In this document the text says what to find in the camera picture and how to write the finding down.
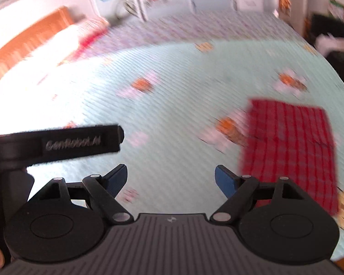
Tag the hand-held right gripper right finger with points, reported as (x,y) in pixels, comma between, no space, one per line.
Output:
(225,182)

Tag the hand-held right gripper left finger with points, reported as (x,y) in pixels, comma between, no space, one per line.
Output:
(117,180)

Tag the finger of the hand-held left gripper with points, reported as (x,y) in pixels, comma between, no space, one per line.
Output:
(113,139)

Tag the red plaid shirt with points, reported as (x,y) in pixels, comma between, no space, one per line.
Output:
(289,149)

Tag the bee print quilt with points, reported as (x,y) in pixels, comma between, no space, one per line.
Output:
(175,91)

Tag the red cloth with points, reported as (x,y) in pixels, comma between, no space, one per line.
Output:
(87,41)

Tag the rolled floral duvet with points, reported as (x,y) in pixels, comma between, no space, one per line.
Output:
(60,43)

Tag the wooden headboard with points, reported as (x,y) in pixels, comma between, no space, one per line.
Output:
(25,43)

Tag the white electric fan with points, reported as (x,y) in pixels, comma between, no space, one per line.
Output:
(126,5)

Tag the frog print blanket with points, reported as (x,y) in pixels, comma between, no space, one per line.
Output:
(203,25)

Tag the white cloth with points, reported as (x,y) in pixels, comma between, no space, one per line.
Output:
(331,44)

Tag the black chair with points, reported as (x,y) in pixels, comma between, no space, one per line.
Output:
(326,34)

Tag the white door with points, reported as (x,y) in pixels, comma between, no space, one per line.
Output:
(295,3)

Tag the green cardboard box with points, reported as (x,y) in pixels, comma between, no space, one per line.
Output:
(339,10)

